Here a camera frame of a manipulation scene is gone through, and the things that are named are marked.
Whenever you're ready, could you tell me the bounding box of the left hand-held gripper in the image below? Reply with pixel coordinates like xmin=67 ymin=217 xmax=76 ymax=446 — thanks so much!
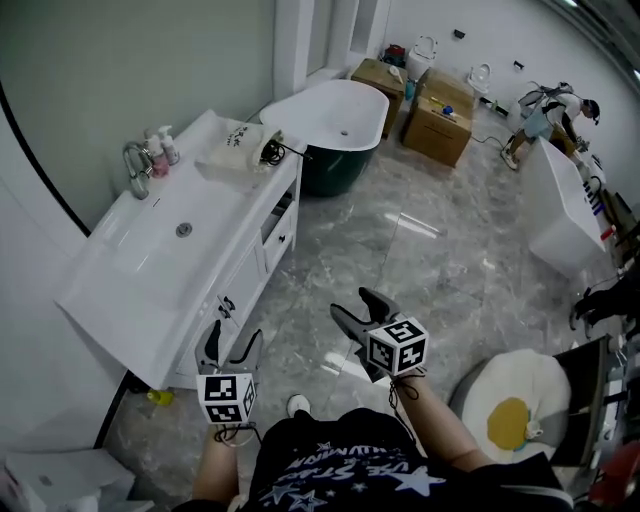
xmin=194 ymin=319 xmax=264 ymax=426

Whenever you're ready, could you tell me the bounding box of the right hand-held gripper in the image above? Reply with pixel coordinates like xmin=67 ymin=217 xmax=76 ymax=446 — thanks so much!
xmin=329 ymin=287 xmax=431 ymax=385

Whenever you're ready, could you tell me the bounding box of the cream cloth bag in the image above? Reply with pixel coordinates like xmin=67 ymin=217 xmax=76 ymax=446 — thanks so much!
xmin=194 ymin=121 xmax=287 ymax=176

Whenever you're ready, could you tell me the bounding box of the person's right forearm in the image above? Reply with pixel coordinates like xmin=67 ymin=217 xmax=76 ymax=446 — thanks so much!
xmin=393 ymin=373 xmax=497 ymax=472

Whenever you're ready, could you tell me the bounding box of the person's left forearm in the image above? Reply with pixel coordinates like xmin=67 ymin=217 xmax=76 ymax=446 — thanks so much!
xmin=192 ymin=423 xmax=257 ymax=507

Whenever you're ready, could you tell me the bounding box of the white vanity sink cabinet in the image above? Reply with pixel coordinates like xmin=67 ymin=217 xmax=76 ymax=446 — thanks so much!
xmin=53 ymin=109 xmax=309 ymax=391

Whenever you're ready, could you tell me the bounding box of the person's black star shirt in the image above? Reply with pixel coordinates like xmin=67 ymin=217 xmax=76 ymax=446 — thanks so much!
xmin=189 ymin=407 xmax=576 ymax=512

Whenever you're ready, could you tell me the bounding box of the fried egg cushion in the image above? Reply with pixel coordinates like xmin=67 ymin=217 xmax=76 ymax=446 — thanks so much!
xmin=462 ymin=349 xmax=572 ymax=454

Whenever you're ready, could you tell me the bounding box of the large cardboard box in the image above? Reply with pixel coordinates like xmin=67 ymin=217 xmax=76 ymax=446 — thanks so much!
xmin=402 ymin=94 xmax=475 ymax=169

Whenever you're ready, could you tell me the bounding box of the pink floral bottle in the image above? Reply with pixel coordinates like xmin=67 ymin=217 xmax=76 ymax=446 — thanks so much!
xmin=143 ymin=130 xmax=170 ymax=179

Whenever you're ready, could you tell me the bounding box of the chrome faucet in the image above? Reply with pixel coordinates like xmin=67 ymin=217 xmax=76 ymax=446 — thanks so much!
xmin=122 ymin=141 xmax=156 ymax=200

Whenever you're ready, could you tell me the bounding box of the white box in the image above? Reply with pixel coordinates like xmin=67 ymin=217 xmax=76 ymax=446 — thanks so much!
xmin=4 ymin=449 xmax=136 ymax=512

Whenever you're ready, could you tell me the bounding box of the white and green bathtub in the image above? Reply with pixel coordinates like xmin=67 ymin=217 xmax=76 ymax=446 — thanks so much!
xmin=258 ymin=79 xmax=391 ymax=197

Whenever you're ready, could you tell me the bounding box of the white pump bottle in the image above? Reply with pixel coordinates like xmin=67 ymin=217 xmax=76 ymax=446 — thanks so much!
xmin=157 ymin=124 xmax=181 ymax=166

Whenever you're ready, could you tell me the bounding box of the white rectangular bathtub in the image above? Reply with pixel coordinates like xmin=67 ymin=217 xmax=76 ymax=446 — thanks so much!
xmin=519 ymin=135 xmax=609 ymax=279

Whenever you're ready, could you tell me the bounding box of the black-edged white panel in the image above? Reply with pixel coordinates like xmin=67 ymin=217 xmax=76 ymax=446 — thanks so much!
xmin=0 ymin=79 xmax=131 ymax=451

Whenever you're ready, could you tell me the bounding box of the grey chair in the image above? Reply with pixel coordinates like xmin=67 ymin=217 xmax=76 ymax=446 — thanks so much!
xmin=447 ymin=334 xmax=614 ymax=469

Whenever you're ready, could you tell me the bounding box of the cardboard box with scoop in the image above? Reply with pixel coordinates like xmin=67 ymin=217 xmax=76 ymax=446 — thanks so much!
xmin=350 ymin=58 xmax=407 ymax=140

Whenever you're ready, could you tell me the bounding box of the small white toilet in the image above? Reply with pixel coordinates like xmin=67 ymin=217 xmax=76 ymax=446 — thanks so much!
xmin=467 ymin=62 xmax=494 ymax=104

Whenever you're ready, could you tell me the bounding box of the white toilet open lid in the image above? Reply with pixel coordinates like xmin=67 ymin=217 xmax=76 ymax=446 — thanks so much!
xmin=405 ymin=34 xmax=440 ymax=81

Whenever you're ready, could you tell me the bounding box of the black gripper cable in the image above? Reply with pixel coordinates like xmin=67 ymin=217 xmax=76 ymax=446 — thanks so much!
xmin=213 ymin=422 xmax=262 ymax=445
xmin=387 ymin=367 xmax=427 ymax=441

